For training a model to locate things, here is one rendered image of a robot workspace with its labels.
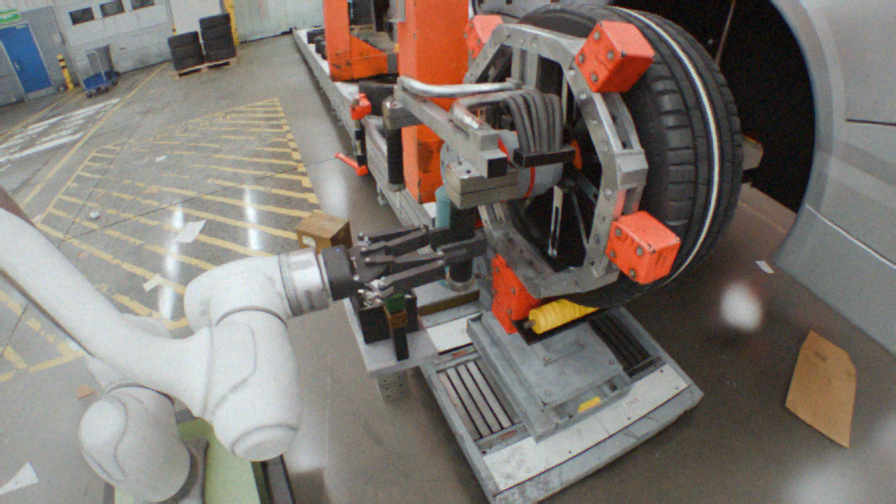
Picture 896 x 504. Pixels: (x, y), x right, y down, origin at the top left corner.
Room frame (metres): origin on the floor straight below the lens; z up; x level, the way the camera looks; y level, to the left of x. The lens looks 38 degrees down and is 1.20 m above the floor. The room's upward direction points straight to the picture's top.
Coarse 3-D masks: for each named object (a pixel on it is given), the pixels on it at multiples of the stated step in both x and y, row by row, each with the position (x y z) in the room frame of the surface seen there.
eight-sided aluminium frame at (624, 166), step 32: (512, 32) 0.79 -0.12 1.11; (544, 32) 0.77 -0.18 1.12; (480, 64) 0.91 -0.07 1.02; (576, 96) 0.61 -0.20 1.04; (608, 96) 0.60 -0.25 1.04; (608, 128) 0.54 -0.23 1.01; (608, 160) 0.52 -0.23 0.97; (640, 160) 0.52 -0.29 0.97; (608, 192) 0.52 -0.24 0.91; (640, 192) 0.51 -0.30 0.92; (512, 224) 0.86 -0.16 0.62; (608, 224) 0.50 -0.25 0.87; (512, 256) 0.74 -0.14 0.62; (544, 288) 0.61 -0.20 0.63; (576, 288) 0.53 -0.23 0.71
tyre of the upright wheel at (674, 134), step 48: (672, 48) 0.65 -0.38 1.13; (672, 96) 0.56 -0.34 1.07; (720, 96) 0.61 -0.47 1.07; (672, 144) 0.52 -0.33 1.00; (720, 144) 0.56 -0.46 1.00; (672, 192) 0.49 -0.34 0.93; (720, 192) 0.54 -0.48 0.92; (528, 240) 0.83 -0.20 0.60; (720, 240) 0.56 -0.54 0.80; (624, 288) 0.52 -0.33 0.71
